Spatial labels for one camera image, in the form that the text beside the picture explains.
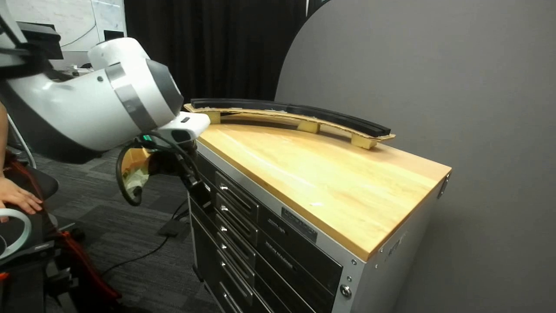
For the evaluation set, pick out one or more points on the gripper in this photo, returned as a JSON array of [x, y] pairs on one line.
[[167, 163]]

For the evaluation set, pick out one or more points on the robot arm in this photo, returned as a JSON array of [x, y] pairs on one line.
[[82, 108]]

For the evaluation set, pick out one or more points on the wide black drawer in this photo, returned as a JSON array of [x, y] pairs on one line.
[[304, 250]]

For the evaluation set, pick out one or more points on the black power brick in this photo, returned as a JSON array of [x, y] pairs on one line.
[[170, 228]]

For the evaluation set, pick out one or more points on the yellow foam block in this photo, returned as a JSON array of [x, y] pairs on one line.
[[309, 126], [214, 116], [363, 141]]

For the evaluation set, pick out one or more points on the curved cardboard sheet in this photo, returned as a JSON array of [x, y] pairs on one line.
[[278, 115]]

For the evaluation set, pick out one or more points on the black curtain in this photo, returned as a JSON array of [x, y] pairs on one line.
[[217, 48]]

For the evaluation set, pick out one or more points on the metal tool cabinet wooden top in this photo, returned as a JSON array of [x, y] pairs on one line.
[[304, 174]]

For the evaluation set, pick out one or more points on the curved black rubber strip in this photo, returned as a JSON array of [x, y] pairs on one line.
[[304, 109]]

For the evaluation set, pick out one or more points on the person's hand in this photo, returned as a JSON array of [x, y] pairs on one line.
[[19, 195]]

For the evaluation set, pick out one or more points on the hand controller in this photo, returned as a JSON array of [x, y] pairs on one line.
[[24, 234]]

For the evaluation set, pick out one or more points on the whiteboard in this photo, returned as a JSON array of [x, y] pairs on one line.
[[65, 21]]

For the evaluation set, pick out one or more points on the grey partition panel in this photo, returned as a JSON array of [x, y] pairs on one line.
[[456, 87]]

